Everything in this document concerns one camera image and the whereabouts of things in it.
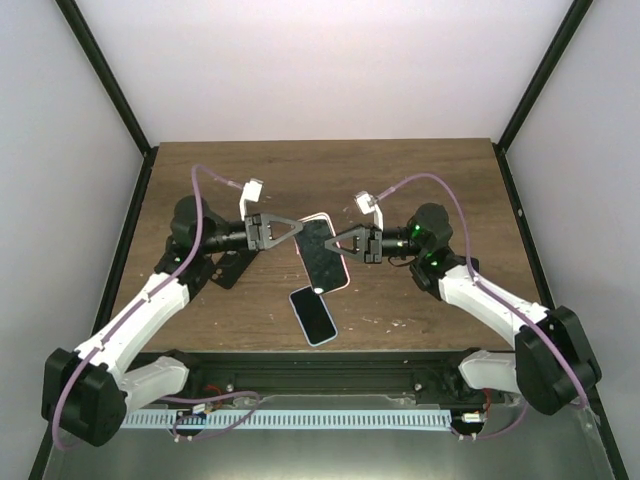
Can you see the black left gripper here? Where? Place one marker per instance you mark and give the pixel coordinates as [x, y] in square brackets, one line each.
[253, 230]

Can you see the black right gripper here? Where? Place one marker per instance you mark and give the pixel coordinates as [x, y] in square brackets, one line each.
[374, 253]

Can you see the pink phone case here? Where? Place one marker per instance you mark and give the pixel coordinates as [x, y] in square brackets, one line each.
[312, 216]

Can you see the purple-edged smartphone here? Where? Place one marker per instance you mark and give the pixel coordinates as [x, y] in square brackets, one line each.
[313, 317]

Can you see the light blue phone case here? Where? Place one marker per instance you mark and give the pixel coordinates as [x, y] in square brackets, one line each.
[314, 317]

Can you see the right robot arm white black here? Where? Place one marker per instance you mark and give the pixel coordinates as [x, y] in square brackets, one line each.
[551, 363]

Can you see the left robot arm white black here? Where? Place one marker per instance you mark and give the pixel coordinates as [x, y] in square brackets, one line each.
[89, 391]

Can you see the black phone case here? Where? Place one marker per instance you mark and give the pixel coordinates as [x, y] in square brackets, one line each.
[231, 266]

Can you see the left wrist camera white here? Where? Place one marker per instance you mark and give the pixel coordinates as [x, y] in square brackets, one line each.
[251, 192]

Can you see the light blue slotted cable duct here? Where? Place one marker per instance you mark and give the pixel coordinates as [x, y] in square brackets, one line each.
[410, 420]

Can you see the metal base plate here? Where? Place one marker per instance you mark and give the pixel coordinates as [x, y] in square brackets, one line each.
[518, 444]

